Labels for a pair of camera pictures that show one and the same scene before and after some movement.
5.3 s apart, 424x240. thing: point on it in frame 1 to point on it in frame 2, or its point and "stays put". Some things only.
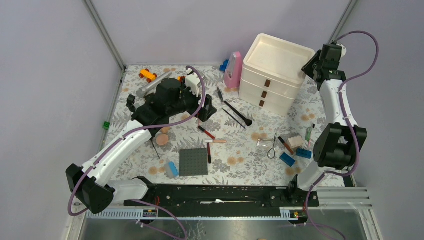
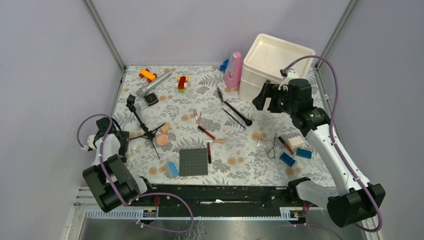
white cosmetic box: (295, 142) stays put
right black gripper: (306, 68) to (269, 90)
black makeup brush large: (248, 122) stays put
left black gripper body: (188, 101) to (124, 143)
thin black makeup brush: (232, 117) stays put
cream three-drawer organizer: (273, 72) stays put
